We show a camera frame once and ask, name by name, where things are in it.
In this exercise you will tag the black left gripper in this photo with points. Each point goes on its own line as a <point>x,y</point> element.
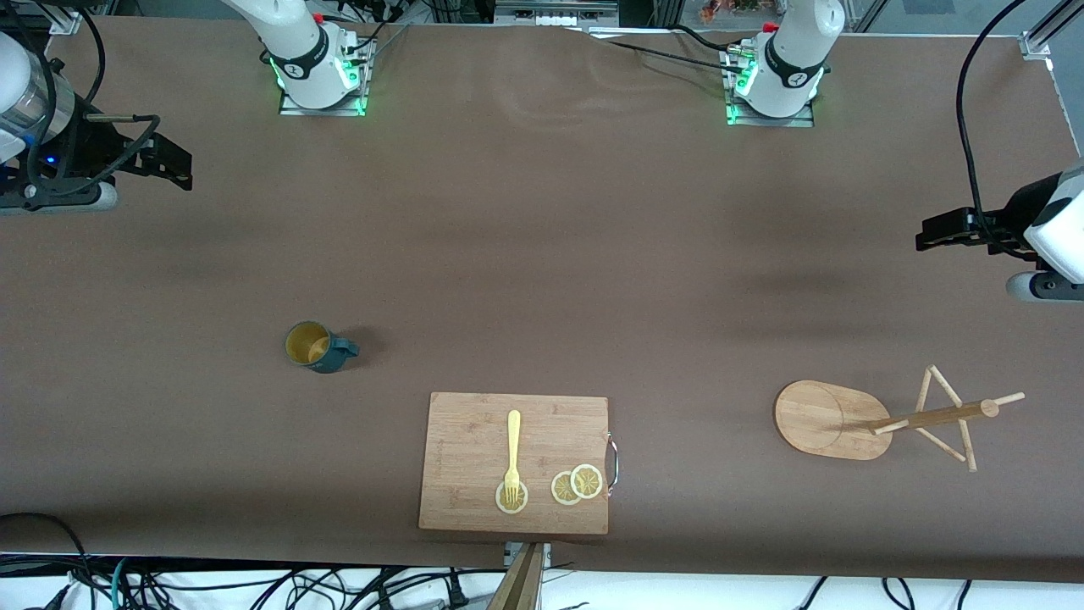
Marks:
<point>1005,219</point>

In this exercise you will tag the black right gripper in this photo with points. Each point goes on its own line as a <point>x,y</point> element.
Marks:
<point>91,144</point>

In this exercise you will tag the teal cup yellow inside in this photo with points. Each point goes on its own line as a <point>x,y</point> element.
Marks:
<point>306,343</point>

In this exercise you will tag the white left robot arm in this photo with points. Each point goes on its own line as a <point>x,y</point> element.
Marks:
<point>792,51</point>

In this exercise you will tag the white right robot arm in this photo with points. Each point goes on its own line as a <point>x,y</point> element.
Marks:
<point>296,42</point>

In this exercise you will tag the wooden mug rack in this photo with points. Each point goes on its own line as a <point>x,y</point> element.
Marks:
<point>817,419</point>

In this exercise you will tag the brown table cover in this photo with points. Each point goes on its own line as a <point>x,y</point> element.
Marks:
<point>542,254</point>

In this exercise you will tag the wooden cutting board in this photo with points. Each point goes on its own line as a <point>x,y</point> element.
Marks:
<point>466,440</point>

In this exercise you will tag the white power strip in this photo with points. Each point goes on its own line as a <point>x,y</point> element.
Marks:
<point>550,15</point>

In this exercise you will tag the yellow plastic fork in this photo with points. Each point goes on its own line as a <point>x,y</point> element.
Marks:
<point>513,440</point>

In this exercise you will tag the lemon slice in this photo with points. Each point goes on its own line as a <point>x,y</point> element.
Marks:
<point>561,490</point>
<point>521,501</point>
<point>586,481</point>

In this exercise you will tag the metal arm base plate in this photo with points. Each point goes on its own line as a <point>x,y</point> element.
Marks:
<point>800,121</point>
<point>292,108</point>

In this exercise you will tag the aluminium frame profile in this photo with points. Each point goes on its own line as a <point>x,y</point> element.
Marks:
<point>1037,42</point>

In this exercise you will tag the metal post bracket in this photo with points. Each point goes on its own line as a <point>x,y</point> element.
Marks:
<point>511,555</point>

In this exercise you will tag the wooden post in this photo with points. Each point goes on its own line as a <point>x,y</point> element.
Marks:
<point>521,589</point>

